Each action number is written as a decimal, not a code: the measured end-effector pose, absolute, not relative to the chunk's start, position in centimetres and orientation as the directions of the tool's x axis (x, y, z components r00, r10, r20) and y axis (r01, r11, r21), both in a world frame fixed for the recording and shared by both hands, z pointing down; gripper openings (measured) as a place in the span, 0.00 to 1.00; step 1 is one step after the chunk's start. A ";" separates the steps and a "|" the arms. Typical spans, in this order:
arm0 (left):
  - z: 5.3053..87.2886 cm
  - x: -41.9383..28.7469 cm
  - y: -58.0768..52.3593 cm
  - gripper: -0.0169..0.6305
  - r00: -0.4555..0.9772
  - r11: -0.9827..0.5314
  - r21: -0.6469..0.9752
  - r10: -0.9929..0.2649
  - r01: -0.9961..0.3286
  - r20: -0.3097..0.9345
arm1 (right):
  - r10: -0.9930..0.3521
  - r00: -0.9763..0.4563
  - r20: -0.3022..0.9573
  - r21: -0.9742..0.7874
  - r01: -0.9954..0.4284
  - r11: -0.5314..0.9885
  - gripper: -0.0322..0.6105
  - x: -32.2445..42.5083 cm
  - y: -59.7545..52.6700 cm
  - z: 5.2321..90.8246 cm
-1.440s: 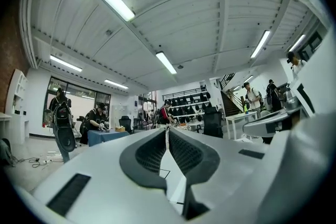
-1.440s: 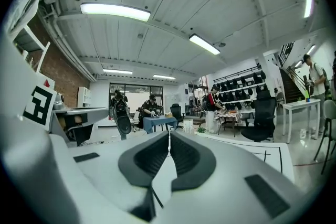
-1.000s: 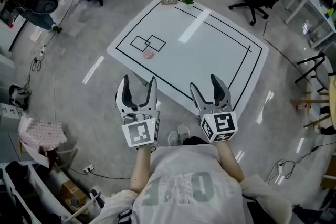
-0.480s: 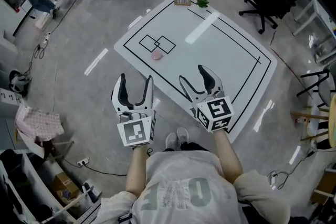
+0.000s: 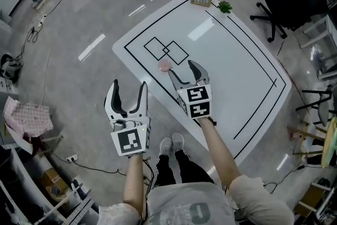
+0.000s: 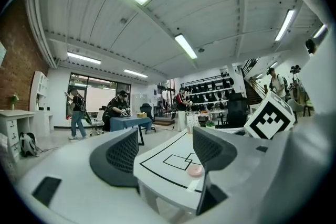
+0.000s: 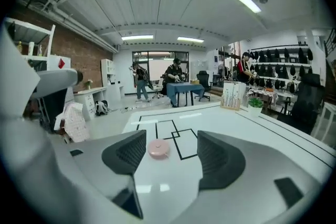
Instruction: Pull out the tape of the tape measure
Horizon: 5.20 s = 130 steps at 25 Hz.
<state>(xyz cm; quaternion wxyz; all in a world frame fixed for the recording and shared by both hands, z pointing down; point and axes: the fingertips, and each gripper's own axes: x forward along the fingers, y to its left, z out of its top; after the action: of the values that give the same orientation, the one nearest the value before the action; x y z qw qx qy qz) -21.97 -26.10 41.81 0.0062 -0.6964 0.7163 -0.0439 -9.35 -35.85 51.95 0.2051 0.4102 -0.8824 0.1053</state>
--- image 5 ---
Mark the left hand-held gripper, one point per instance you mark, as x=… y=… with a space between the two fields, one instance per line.
x=129 y=141

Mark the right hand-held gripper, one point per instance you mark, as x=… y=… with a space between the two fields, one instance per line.
x=196 y=102

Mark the small pink round object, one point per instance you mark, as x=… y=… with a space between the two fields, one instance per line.
x=164 y=66

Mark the person's right forearm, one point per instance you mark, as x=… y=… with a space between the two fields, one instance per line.
x=219 y=152

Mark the person's left forearm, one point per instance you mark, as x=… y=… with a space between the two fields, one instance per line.
x=134 y=184

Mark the person's left grey shoe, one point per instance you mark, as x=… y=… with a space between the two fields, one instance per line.
x=166 y=147

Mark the person's grey shoe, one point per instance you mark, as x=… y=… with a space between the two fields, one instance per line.
x=166 y=147
x=178 y=141

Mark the person's right grey shoe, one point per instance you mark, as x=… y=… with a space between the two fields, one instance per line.
x=178 y=141

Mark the white power strip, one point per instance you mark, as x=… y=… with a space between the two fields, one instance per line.
x=42 y=21
x=71 y=158

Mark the small green potted plant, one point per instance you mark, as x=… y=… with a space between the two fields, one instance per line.
x=225 y=7

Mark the person's black trousers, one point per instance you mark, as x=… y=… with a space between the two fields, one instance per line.
x=184 y=168

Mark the pink checked cloth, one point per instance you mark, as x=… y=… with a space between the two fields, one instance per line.
x=27 y=117

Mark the brown cardboard box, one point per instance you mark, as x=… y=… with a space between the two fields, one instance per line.
x=54 y=180

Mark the person's light grey shirt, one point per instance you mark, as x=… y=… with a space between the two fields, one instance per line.
x=194 y=205

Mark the white storage box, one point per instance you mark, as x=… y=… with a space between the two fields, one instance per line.
x=8 y=85

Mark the black and grey bag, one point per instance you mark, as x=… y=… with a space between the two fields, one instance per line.
x=10 y=67

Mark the white metal shelf rack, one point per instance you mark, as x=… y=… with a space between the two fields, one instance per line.
x=39 y=192

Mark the black office chair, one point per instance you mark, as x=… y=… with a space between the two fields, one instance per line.
x=297 y=5

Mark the wooden stool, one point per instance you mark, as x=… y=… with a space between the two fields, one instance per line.
x=306 y=139

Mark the white glass-top table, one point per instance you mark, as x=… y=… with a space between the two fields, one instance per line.
x=319 y=42

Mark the round yellow table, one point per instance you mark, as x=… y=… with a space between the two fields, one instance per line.
x=332 y=142

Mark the black frame grey chair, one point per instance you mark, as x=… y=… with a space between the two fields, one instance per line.
x=322 y=105

